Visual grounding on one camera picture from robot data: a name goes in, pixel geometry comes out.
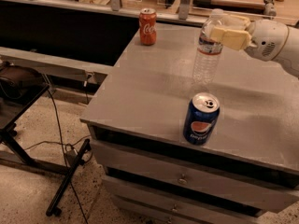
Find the red Coca-Cola can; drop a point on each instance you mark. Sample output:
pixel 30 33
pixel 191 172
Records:
pixel 147 21

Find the blue Pepsi can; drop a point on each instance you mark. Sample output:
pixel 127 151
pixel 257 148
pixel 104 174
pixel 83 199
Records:
pixel 201 118

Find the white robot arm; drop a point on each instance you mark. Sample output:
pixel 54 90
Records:
pixel 288 57

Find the black folding side table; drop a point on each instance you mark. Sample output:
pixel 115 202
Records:
pixel 23 128

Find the clear plastic water bottle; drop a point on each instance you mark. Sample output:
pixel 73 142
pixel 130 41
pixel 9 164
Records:
pixel 208 51

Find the dark bag on table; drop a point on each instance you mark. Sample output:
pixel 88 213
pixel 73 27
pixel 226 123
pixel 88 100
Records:
pixel 16 81

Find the grey drawer cabinet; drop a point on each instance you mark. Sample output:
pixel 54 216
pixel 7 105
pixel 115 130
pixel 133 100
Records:
pixel 248 167

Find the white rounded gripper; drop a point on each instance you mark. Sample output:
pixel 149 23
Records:
pixel 268 38

